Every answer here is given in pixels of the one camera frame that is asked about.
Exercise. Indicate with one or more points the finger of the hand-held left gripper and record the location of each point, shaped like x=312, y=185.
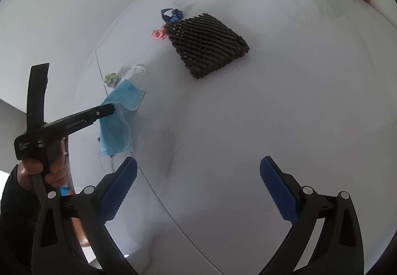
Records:
x=104, y=111
x=37, y=95

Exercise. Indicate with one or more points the blue crumpled paper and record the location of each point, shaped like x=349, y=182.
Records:
x=171, y=14

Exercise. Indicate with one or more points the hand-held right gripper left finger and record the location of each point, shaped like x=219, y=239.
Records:
x=119, y=192

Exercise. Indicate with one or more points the pink crumpled paper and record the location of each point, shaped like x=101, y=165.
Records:
x=159, y=34

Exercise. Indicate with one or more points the green-white crumpled paper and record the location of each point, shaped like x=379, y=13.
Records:
x=111, y=79

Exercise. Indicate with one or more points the person's left forearm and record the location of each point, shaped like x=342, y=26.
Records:
x=15, y=219

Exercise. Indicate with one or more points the person's left hand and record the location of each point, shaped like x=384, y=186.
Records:
x=57, y=166

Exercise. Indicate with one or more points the black foam net sleeve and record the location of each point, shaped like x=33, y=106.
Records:
x=207, y=44

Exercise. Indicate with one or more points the blue face mask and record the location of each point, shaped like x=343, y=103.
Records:
x=116, y=129

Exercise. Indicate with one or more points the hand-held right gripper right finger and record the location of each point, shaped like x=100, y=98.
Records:
x=279, y=191

